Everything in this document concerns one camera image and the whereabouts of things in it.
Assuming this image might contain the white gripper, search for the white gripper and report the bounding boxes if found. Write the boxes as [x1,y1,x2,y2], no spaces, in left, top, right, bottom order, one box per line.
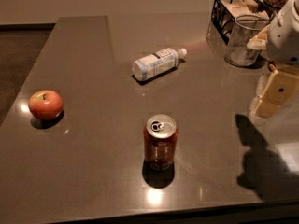
[247,0,299,119]

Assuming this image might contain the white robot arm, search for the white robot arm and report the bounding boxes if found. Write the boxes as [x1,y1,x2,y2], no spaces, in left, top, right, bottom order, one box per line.
[247,0,299,119]

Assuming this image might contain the clear glass jar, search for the clear glass jar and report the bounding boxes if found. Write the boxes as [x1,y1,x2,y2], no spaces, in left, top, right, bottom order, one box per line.
[224,14,268,67]

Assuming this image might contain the white plastic water bottle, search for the white plastic water bottle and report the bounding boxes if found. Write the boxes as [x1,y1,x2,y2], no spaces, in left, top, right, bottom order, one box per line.
[132,48,187,82]

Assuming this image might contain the red apple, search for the red apple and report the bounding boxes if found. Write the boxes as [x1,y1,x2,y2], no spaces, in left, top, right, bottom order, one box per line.
[28,90,64,120]

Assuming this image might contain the black wire basket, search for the black wire basket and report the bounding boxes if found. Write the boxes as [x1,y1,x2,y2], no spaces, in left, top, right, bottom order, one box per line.
[211,0,274,44]

